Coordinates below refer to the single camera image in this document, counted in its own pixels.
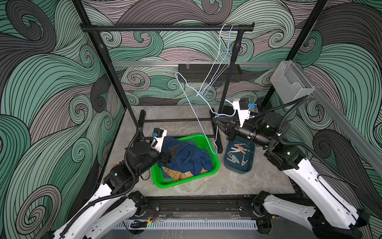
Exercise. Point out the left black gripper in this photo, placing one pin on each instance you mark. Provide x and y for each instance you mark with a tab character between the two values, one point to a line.
169	154

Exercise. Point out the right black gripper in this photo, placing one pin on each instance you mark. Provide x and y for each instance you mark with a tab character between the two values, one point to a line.
229	129

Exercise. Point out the tan yellow t-shirt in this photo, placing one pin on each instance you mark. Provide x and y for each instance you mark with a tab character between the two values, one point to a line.
176	175

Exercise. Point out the pink white clothespin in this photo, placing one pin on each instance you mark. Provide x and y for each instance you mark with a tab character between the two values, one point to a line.
239	146

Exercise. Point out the dark navy t-shirt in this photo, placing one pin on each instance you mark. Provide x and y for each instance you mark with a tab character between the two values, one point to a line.
188	157

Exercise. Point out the white grey clothespin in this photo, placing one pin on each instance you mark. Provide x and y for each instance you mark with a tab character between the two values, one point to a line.
236	157

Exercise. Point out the white wire hanger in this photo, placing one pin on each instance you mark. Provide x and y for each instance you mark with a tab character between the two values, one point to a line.
216	59

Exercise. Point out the light blue wire hanger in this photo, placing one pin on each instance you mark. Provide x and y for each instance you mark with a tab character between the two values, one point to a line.
208	86

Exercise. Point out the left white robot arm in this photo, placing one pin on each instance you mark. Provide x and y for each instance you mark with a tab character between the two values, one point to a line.
115	201

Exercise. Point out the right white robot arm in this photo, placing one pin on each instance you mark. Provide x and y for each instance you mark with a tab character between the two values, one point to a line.
330	216

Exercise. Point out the green plastic basket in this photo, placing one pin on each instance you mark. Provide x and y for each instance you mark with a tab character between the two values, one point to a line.
202	142

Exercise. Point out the dark teal plastic bin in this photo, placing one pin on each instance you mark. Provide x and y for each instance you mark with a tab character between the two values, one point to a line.
250	154

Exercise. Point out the black clothes rack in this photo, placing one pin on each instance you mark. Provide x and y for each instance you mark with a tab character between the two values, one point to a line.
94	33

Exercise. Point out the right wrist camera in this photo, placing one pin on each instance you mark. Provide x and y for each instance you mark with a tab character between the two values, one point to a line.
245	109

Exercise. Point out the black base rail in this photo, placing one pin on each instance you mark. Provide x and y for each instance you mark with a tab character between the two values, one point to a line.
168	206

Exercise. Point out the black wall cable tray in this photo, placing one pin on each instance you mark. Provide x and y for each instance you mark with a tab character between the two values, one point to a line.
197	73

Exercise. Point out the clear mesh wall holder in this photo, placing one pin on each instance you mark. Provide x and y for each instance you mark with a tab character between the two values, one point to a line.
291	82

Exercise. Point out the white slotted cable duct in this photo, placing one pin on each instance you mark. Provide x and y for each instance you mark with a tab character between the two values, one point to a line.
206	224

